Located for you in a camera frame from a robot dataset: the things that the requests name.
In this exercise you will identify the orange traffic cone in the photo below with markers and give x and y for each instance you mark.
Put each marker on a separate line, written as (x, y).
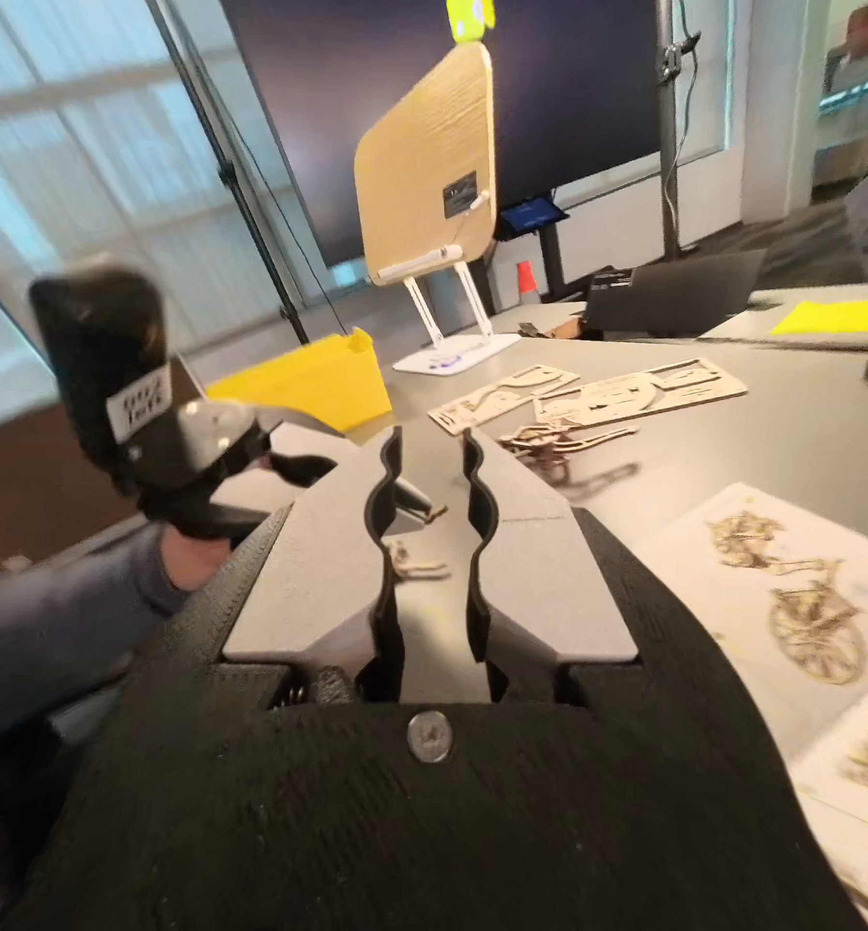
(526, 280)

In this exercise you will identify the laser-cut wooden parts sheet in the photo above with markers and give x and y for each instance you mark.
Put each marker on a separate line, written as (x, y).
(492, 400)
(659, 393)

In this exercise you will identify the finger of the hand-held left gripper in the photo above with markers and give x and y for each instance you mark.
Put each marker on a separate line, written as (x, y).
(405, 502)
(295, 418)

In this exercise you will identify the layered brown wooden model part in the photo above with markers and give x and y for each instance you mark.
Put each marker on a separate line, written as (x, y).
(434, 513)

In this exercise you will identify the neon yellow tag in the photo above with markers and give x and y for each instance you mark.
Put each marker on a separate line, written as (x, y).
(470, 18)

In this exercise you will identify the black tripod pole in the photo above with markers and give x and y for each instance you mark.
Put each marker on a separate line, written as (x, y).
(261, 240)

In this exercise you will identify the wooden board on white stand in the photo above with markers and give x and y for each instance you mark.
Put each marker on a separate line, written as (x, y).
(426, 145)

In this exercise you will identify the person's left forearm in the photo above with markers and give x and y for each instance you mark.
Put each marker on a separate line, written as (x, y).
(63, 633)

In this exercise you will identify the person's left hand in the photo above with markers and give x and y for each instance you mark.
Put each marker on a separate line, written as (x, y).
(194, 564)

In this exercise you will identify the yellow plastic bin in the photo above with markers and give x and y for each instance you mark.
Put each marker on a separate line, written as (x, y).
(310, 385)

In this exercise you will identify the wooden bicycle model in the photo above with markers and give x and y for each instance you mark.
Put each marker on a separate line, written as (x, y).
(543, 444)

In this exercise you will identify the brown cardboard piece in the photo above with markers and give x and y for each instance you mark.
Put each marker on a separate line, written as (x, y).
(561, 331)

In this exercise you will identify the large dark display screen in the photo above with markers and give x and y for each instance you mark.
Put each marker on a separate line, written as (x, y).
(332, 109)

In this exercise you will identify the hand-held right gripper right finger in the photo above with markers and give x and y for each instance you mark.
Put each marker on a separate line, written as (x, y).
(550, 582)

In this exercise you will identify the yellow paper sheet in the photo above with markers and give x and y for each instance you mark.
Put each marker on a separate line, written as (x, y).
(833, 316)

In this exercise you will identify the white instruction booklet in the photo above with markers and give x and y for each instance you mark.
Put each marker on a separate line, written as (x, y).
(768, 582)

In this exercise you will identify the small tablet on stand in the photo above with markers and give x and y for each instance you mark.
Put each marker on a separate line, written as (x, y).
(532, 214)

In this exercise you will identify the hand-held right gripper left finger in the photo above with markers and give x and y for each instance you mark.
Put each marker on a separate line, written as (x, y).
(310, 582)

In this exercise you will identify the small looped wooden model part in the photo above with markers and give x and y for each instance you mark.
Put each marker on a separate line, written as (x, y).
(413, 564)

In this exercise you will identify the dark grey laptop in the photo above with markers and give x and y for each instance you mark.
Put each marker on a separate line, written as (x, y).
(681, 291)

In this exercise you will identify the grey metal pole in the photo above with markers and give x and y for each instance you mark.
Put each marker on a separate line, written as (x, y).
(668, 145)

